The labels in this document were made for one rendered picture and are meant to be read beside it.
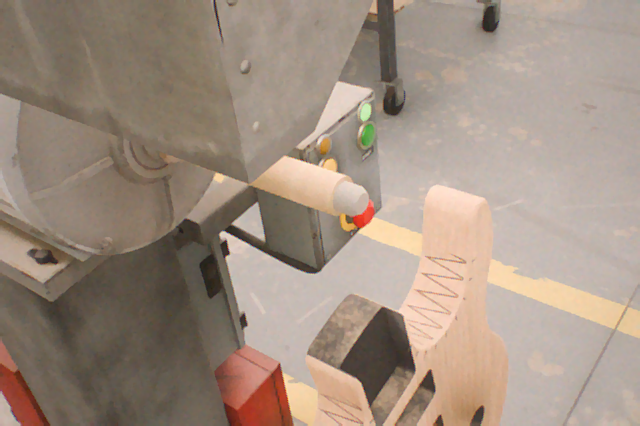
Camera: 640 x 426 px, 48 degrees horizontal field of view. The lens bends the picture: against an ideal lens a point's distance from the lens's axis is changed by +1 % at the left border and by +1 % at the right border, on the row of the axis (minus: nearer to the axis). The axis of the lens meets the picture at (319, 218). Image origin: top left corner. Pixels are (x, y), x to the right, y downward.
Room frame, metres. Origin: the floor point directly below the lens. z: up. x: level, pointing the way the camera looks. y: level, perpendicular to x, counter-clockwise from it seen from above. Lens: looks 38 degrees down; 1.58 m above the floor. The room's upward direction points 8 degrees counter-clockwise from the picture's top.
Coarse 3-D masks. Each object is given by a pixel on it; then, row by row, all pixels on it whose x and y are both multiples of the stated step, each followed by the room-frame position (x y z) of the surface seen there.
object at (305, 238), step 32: (352, 96) 0.82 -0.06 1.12; (320, 128) 0.75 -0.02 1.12; (352, 128) 0.78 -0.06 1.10; (320, 160) 0.73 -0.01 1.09; (352, 160) 0.78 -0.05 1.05; (256, 192) 0.78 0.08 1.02; (288, 224) 0.74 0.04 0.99; (320, 224) 0.72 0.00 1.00; (352, 224) 0.76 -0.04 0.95; (288, 256) 0.75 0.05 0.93; (320, 256) 0.72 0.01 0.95
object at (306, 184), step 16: (288, 160) 0.47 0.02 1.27; (272, 176) 0.46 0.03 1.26; (288, 176) 0.46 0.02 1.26; (304, 176) 0.45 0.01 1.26; (320, 176) 0.44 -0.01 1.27; (336, 176) 0.44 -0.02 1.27; (272, 192) 0.47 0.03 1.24; (288, 192) 0.45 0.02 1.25; (304, 192) 0.44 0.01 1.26; (320, 192) 0.43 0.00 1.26; (320, 208) 0.43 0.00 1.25
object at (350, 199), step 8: (344, 184) 0.44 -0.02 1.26; (352, 184) 0.43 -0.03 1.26; (336, 192) 0.43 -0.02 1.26; (344, 192) 0.43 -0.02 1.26; (352, 192) 0.42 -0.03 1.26; (360, 192) 0.43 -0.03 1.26; (336, 200) 0.43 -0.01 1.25; (344, 200) 0.42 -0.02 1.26; (352, 200) 0.42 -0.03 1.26; (360, 200) 0.42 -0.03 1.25; (368, 200) 0.43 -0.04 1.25; (336, 208) 0.43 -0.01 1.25; (344, 208) 0.42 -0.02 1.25; (352, 208) 0.42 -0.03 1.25; (360, 208) 0.42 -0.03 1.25
